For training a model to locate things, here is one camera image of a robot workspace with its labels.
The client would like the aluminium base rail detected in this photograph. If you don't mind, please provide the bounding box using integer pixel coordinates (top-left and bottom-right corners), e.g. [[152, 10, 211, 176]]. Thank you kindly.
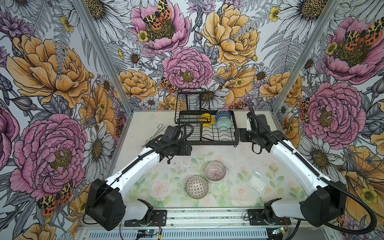
[[77, 206, 331, 240]]

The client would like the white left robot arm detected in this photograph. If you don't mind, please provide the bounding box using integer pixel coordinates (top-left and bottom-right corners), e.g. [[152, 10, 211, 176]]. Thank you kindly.
[[85, 124, 194, 231]]

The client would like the blue triangle patterned bowl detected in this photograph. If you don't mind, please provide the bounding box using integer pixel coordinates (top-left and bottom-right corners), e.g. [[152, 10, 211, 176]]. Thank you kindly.
[[215, 110, 232, 121]]

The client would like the clear plastic container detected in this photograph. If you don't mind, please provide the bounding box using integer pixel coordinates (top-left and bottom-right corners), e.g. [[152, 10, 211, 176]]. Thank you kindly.
[[248, 171, 270, 194]]

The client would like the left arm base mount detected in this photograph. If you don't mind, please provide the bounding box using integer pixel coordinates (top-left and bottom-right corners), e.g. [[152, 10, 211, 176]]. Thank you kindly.
[[123, 199, 168, 227]]

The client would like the light green bowl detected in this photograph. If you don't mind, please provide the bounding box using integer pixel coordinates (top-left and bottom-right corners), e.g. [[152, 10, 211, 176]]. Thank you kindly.
[[216, 117, 233, 130]]

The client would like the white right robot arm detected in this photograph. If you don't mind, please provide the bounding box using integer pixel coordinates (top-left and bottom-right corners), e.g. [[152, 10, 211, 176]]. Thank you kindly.
[[240, 112, 347, 227]]

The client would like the yellow bowl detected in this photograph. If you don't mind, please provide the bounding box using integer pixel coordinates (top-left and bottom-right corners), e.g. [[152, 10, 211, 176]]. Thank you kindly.
[[199, 113, 215, 127]]

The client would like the black wire dish rack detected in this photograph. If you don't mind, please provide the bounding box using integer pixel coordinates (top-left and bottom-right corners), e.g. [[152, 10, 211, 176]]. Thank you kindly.
[[175, 88, 240, 147]]

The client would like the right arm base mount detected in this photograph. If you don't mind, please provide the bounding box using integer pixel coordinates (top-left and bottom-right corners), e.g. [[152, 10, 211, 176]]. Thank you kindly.
[[243, 198, 291, 226]]

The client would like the pink striped bowl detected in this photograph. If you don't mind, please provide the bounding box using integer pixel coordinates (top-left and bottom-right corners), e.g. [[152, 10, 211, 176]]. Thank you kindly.
[[205, 161, 226, 183]]

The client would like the dotted pattern bowl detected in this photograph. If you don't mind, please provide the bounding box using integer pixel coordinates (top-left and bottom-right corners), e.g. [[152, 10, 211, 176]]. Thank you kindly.
[[186, 176, 209, 200]]

